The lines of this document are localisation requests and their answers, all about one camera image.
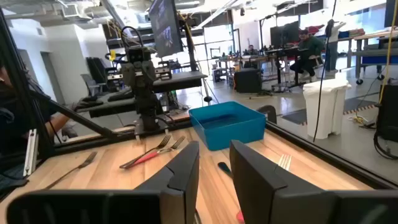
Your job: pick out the person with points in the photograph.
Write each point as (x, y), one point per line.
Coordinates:
(251, 49)
(309, 46)
(9, 124)
(337, 34)

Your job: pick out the black desk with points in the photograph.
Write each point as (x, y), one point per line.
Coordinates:
(180, 81)

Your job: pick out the black monitor screen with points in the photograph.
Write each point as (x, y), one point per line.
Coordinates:
(164, 28)

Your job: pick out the black hazard-striped floor mat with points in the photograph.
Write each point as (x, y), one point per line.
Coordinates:
(357, 104)

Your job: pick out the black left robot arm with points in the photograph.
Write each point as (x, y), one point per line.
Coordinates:
(146, 105)

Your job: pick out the wooden workbench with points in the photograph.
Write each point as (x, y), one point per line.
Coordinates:
(373, 35)

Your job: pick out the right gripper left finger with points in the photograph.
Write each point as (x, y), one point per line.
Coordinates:
(174, 199)

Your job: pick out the white trash bin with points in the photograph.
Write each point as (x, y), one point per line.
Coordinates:
(326, 105)

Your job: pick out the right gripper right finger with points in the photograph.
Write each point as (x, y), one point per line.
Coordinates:
(280, 202)

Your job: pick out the blue plastic bin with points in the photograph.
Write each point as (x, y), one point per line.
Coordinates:
(236, 133)

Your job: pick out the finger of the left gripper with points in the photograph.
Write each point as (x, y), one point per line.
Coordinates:
(115, 76)
(163, 73)

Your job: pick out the black equipment case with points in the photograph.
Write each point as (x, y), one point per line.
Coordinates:
(388, 109)

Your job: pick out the silver fork bottom left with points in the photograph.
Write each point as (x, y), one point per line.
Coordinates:
(88, 158)

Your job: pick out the black box case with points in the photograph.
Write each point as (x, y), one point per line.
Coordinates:
(247, 80)

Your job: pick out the white aluminium bracket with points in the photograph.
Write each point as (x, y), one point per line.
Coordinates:
(31, 152)

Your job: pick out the gray chair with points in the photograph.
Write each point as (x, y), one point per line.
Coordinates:
(88, 82)

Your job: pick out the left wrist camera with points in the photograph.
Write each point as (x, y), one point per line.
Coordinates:
(138, 55)

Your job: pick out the black background monitor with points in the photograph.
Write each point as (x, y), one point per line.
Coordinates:
(284, 34)

